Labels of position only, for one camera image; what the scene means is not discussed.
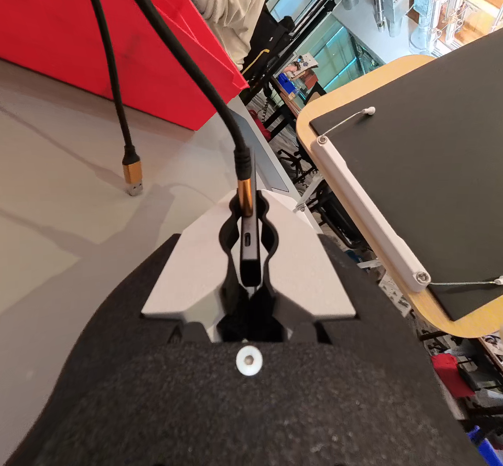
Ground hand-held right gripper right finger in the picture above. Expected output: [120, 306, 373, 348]
[255, 190, 357, 341]

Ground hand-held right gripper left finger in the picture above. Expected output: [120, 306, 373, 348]
[141, 193, 242, 341]

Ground grey USB hub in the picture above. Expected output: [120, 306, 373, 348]
[237, 148, 264, 289]

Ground black cable orange plugs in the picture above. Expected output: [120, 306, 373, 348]
[79, 0, 257, 218]

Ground red storage bin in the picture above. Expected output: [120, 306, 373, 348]
[0, 0, 250, 131]
[251, 109, 272, 141]
[431, 353, 477, 398]

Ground grey desk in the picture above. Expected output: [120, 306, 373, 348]
[0, 59, 323, 455]

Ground white printed sheet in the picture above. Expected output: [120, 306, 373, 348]
[378, 271, 414, 318]

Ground white stand with black board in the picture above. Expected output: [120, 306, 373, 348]
[296, 28, 503, 339]

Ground wooden table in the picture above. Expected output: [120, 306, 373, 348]
[271, 77, 327, 118]

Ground black office chair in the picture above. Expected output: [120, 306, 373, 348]
[242, 3, 294, 82]

